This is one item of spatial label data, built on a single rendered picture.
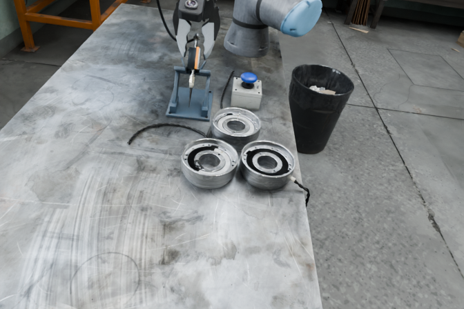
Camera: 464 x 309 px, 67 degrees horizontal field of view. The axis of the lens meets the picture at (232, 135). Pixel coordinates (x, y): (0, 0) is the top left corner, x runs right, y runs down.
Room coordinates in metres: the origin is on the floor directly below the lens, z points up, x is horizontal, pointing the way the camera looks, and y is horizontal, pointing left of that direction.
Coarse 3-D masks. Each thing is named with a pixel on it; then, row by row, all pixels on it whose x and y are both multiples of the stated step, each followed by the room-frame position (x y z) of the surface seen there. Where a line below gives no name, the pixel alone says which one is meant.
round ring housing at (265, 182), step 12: (252, 144) 0.54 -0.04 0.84; (264, 144) 0.56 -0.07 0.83; (276, 144) 0.55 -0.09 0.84; (240, 156) 0.51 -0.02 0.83; (264, 156) 0.53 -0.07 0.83; (276, 156) 0.53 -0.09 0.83; (288, 156) 0.53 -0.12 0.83; (240, 168) 0.49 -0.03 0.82; (264, 168) 0.49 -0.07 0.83; (276, 168) 0.49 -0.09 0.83; (288, 168) 0.50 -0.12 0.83; (252, 180) 0.46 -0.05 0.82; (264, 180) 0.45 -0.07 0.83; (276, 180) 0.46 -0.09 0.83; (288, 180) 0.47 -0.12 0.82
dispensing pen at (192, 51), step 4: (196, 36) 0.75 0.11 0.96; (196, 40) 0.75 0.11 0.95; (196, 44) 0.74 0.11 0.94; (192, 48) 0.72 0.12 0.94; (196, 48) 0.72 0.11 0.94; (188, 52) 0.71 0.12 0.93; (192, 52) 0.71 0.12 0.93; (188, 56) 0.71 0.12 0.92; (192, 56) 0.71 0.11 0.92; (188, 60) 0.70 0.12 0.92; (192, 60) 0.71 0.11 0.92; (188, 64) 0.70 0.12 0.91; (192, 64) 0.70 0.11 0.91; (188, 68) 0.70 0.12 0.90; (192, 68) 0.70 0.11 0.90; (192, 72) 0.70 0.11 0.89; (192, 76) 0.70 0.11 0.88; (192, 80) 0.69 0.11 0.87; (192, 84) 0.69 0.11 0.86; (192, 88) 0.69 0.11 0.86
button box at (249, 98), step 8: (240, 80) 0.78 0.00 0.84; (240, 88) 0.74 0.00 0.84; (248, 88) 0.74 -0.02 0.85; (256, 88) 0.75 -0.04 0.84; (232, 96) 0.72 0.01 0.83; (240, 96) 0.72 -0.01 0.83; (248, 96) 0.73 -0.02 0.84; (256, 96) 0.73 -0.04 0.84; (232, 104) 0.72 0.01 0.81; (240, 104) 0.72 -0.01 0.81; (248, 104) 0.73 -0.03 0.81; (256, 104) 0.73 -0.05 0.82
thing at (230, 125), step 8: (216, 112) 0.63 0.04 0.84; (224, 112) 0.65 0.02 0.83; (232, 112) 0.65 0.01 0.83; (240, 112) 0.66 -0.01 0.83; (248, 112) 0.65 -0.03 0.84; (216, 120) 0.62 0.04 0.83; (224, 120) 0.62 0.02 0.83; (232, 120) 0.63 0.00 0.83; (240, 120) 0.63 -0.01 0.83; (256, 120) 0.63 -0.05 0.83; (216, 128) 0.57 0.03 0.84; (224, 128) 0.59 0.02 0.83; (232, 128) 0.63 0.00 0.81; (240, 128) 0.63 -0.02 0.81; (248, 128) 0.60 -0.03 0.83; (256, 128) 0.61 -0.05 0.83; (216, 136) 0.57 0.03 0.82; (224, 136) 0.56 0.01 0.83; (232, 136) 0.56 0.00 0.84; (240, 136) 0.56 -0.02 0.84; (248, 136) 0.56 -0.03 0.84; (256, 136) 0.58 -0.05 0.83; (232, 144) 0.56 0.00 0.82; (240, 144) 0.56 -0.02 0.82
